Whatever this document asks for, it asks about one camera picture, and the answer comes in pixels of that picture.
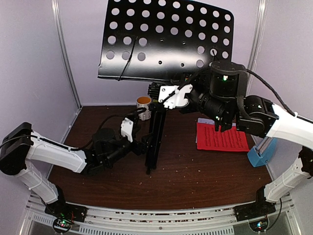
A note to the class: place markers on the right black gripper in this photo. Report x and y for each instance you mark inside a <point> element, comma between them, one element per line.
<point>205,78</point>

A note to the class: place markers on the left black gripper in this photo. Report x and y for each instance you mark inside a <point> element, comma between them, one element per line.
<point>142,147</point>

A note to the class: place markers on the red sheet music paper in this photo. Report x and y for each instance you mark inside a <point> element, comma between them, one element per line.
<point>228,141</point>

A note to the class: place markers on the black music stand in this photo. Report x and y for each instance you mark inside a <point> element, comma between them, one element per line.
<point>163,42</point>

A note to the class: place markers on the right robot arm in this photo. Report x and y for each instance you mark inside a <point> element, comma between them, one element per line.
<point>219,92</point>

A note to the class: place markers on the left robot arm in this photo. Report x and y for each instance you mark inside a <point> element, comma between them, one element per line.
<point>23,145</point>

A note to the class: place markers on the white sheet music paper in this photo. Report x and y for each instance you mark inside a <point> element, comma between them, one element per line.
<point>206,121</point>

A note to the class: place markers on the white floral mug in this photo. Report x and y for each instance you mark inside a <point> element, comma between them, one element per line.
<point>143,103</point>

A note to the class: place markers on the blue metronome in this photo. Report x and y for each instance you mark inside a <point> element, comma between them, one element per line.
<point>260,154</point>

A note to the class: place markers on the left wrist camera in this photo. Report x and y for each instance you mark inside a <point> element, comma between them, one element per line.
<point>129,127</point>

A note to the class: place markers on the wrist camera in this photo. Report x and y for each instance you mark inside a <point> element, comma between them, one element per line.
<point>129,127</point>
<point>170,96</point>

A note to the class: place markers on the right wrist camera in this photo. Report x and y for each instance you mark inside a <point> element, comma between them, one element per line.
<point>170,96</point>

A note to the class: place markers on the right aluminium frame post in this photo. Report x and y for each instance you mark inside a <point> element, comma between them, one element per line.
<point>258,33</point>

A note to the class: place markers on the aluminium frame post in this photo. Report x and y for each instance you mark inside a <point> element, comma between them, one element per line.
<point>258,33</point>
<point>59,27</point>

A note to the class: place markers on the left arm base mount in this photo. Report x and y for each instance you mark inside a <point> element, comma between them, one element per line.
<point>65,220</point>

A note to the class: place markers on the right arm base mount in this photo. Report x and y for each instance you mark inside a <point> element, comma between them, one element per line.
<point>256,215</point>

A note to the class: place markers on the front aluminium rail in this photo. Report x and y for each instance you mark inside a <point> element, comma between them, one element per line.
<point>208,221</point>

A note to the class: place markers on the left aluminium frame post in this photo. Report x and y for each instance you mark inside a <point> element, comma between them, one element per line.
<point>59,27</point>

